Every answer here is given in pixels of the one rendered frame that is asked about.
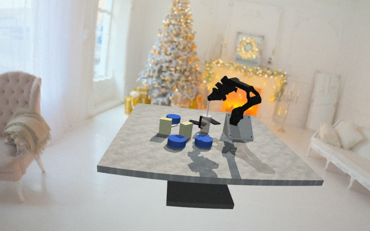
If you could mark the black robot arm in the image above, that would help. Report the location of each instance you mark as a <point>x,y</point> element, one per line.
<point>232,84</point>

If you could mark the blue disc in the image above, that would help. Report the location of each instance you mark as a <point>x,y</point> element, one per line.
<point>176,141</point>
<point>203,141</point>
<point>175,118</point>

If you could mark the glass french press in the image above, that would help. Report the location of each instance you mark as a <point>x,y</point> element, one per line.
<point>205,122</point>

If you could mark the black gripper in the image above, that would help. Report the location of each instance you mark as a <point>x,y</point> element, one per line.
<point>218,94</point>

